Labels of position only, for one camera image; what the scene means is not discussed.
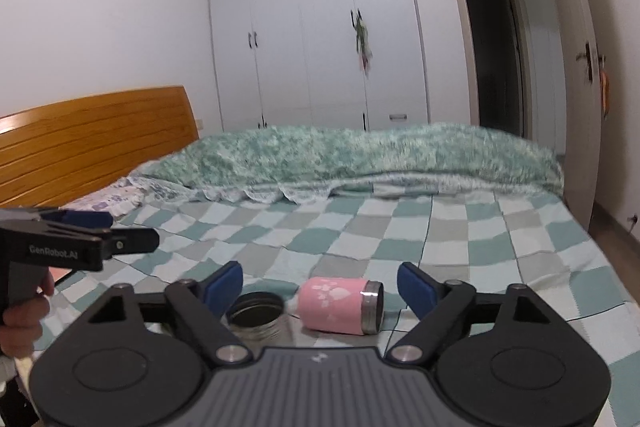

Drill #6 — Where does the pink steel cup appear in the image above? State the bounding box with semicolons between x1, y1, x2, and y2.
297;277;384;336

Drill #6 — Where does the open steel cup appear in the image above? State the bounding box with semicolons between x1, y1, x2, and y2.
226;291;290;351

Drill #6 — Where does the beige room door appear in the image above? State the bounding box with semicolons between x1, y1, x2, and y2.
555;0;602;229

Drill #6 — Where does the person's left hand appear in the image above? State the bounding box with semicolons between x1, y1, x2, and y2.
0;270;54;359

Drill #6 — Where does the purple floral pillow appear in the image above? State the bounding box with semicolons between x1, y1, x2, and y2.
62;176;192;218

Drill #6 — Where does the checkered bed sheet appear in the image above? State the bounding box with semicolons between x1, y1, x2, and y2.
38;192;639;426

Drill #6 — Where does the wooden headboard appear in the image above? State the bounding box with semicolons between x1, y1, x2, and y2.
1;87;198;207

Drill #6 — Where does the green floral quilt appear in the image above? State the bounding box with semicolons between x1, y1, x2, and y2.
130;124;564;204

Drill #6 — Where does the hanging green ornament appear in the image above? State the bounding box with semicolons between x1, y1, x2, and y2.
354;14;372;74

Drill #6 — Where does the white wardrobe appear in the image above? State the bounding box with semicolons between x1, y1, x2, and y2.
209;0;428;131

